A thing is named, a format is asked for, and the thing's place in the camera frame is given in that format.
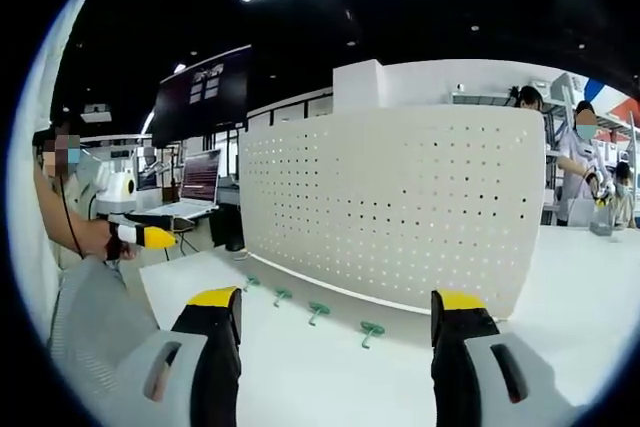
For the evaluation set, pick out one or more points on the green hook assembly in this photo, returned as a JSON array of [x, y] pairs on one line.
[[282, 295], [317, 311], [251, 281], [371, 332]]

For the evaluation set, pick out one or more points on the person's grey striped clothing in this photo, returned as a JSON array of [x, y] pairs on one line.
[[85, 327]]

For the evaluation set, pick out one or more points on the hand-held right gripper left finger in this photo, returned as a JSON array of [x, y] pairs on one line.
[[210, 372]]

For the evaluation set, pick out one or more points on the white square pillar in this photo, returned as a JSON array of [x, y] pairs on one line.
[[357, 89]]

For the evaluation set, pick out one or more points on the person's left hand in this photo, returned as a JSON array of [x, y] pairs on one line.
[[122, 249]]

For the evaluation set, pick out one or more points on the large dark wall screen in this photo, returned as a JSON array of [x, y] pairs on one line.
[[200, 97]]

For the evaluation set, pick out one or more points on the ceiling projector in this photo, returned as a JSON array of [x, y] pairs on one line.
[[95, 112]]

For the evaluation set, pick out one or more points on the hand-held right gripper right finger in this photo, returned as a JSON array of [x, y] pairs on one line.
[[457, 372]]

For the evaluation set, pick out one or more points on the white robot with yellow circle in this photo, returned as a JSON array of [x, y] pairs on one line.
[[117, 192]]

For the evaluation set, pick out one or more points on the white perforated mounting plate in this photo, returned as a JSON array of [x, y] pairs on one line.
[[390, 207]]

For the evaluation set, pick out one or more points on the open silver laptop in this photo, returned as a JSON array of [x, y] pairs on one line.
[[196, 187]]

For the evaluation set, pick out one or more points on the small grey container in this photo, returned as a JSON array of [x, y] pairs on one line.
[[601, 228]]

